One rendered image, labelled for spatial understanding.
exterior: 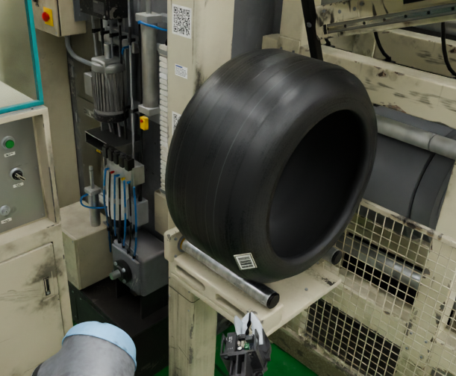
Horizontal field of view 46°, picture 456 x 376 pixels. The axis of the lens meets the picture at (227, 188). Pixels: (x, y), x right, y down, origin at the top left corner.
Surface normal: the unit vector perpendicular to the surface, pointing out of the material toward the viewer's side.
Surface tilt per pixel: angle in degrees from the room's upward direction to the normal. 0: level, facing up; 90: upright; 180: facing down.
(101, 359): 15
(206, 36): 90
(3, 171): 90
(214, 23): 90
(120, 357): 48
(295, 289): 0
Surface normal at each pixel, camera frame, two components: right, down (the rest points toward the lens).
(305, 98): 0.33, -0.28
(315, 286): 0.05, -0.87
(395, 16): -0.71, 0.31
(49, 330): 0.70, 0.37
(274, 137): 0.12, -0.04
